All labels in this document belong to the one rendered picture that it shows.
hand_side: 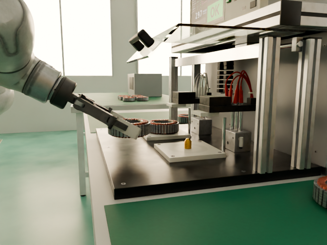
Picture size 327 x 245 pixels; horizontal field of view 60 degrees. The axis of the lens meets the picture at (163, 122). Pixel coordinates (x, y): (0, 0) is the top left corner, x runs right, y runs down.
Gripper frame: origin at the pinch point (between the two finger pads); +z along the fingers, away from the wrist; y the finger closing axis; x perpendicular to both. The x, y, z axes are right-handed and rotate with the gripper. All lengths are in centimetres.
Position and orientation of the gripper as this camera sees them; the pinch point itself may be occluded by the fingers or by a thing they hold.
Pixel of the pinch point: (128, 127)
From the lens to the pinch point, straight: 75.6
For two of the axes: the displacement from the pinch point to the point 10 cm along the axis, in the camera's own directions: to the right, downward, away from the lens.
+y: -2.8, -1.5, 9.5
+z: 8.3, 4.6, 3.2
